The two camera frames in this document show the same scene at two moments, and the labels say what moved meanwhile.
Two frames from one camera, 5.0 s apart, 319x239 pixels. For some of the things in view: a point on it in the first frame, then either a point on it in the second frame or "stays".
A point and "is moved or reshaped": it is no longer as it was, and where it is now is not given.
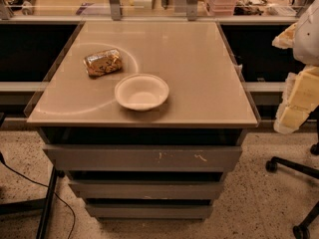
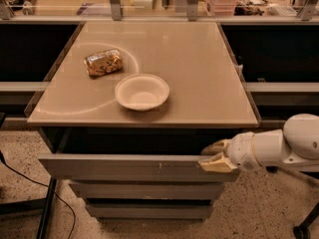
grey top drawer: [143, 157] is moved or reshaped
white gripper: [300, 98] → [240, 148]
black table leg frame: [42, 204] stays
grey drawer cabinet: [147, 117] stays
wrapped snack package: [102, 63] stays
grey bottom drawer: [151, 212] stays
